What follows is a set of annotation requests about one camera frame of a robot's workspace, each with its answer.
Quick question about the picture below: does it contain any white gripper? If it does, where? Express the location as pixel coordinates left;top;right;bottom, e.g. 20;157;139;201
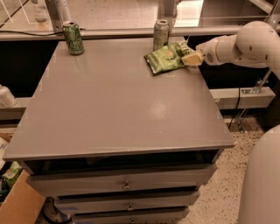
181;38;221;66

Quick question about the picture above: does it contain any green jalapeno chip bag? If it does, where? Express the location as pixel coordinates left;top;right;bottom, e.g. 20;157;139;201
144;40;193;74

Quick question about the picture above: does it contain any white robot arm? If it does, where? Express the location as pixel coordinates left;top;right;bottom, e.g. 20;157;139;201
181;21;280;224

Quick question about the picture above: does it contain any silver green 7up can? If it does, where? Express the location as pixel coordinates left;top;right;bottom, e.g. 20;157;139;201
153;19;169;51

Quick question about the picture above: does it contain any green patterned soda can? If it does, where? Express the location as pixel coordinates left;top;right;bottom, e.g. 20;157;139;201
62;21;84;55

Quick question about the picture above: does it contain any grey drawer cabinet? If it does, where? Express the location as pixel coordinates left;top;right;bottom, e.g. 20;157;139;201
4;38;234;224

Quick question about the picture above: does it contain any top drawer knob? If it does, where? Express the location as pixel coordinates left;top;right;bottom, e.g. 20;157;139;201
122;181;131;191

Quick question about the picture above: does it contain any drawer knob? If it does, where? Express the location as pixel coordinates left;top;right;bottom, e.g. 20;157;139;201
122;181;131;191
127;203;135;211

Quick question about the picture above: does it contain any middle drawer knob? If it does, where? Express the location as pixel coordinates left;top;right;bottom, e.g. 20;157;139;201
127;203;135;211

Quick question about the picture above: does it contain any white cylinder at left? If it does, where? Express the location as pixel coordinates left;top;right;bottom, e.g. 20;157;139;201
0;85;17;107

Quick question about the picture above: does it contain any green package on floor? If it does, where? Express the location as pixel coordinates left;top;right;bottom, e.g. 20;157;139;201
2;161;23;188

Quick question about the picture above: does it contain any brown cardboard box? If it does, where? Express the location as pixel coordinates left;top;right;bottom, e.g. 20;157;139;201
0;171;46;224

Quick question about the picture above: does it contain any black cable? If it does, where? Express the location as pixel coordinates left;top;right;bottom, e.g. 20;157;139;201
227;87;242;130

